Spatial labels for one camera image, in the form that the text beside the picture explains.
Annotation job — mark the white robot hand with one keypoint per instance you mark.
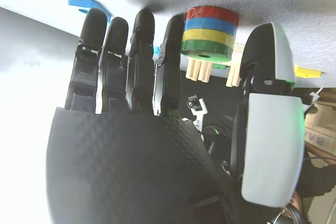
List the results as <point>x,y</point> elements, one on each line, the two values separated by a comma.
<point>126,169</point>

